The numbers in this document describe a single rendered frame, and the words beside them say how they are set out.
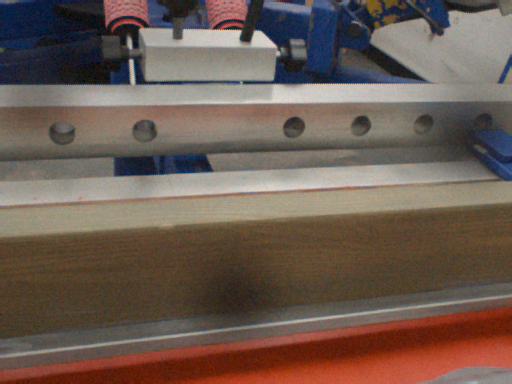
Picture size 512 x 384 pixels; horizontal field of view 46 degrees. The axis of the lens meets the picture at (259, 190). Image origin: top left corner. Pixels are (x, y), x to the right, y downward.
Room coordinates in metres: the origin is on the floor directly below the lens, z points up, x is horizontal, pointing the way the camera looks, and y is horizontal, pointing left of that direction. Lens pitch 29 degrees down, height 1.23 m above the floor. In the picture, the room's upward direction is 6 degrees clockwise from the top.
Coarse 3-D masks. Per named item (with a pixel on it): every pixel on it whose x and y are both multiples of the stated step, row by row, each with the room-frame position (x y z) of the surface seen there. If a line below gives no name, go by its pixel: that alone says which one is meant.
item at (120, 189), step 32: (0, 192) 0.39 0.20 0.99; (32, 192) 0.40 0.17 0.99; (64, 192) 0.40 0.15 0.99; (96, 192) 0.41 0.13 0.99; (128, 192) 0.41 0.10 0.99; (160, 192) 0.42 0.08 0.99; (192, 192) 0.42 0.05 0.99; (224, 192) 0.43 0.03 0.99; (256, 192) 0.44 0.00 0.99; (288, 192) 0.45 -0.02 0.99
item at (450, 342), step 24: (480, 312) 0.35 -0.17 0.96; (504, 312) 0.36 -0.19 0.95; (288, 336) 0.31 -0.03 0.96; (312, 336) 0.31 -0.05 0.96; (336, 336) 0.31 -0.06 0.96; (360, 336) 0.31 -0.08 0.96; (384, 336) 0.32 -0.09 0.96; (408, 336) 0.32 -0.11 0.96; (432, 336) 0.32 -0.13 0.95; (456, 336) 0.32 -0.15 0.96; (480, 336) 0.33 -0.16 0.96; (504, 336) 0.33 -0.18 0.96; (312, 360) 0.29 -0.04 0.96; (336, 360) 0.29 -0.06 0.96; (360, 360) 0.29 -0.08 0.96; (384, 360) 0.29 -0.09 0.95; (408, 360) 0.29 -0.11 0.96; (432, 360) 0.30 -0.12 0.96; (456, 360) 0.30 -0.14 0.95; (480, 360) 0.30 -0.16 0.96; (504, 360) 0.30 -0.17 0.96
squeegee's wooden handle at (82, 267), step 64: (320, 192) 0.32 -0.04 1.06; (384, 192) 0.32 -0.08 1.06; (448, 192) 0.33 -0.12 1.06; (0, 256) 0.24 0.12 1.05; (64, 256) 0.25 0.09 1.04; (128, 256) 0.26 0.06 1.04; (192, 256) 0.27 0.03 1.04; (256, 256) 0.28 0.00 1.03; (320, 256) 0.29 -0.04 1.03; (384, 256) 0.30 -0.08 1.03; (448, 256) 0.32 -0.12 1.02; (0, 320) 0.24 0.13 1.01; (64, 320) 0.25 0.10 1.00; (128, 320) 0.26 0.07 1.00
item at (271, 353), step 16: (160, 352) 0.28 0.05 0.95; (176, 352) 0.28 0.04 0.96; (192, 352) 0.28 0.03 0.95; (208, 352) 0.28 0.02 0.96; (224, 352) 0.28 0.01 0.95; (240, 352) 0.29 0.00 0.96; (256, 352) 0.29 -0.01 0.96; (272, 352) 0.29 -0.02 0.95; (288, 352) 0.29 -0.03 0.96; (32, 368) 0.26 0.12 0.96; (48, 368) 0.26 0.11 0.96; (64, 368) 0.26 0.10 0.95; (80, 368) 0.26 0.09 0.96; (96, 368) 0.26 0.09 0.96; (112, 368) 0.26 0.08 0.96; (128, 368) 0.26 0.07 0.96; (144, 368) 0.26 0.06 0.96; (160, 368) 0.27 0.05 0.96; (176, 368) 0.27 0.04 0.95; (192, 368) 0.27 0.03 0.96; (208, 368) 0.27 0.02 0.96; (224, 368) 0.27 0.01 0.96; (240, 368) 0.27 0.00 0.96; (256, 368) 0.27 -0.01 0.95; (272, 368) 0.28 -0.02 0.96; (288, 368) 0.28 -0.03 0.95
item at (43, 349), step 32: (480, 288) 0.33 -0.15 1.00; (192, 320) 0.27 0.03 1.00; (224, 320) 0.27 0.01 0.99; (256, 320) 0.27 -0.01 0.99; (288, 320) 0.27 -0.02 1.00; (320, 320) 0.28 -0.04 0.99; (352, 320) 0.29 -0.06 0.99; (384, 320) 0.29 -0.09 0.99; (0, 352) 0.23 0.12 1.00; (32, 352) 0.23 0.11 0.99; (64, 352) 0.23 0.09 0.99; (96, 352) 0.24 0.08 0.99; (128, 352) 0.24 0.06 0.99
